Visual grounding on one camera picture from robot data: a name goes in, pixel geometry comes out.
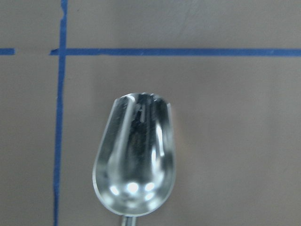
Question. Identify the steel ice scoop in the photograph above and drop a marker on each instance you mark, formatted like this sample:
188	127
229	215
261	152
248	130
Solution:
135	168

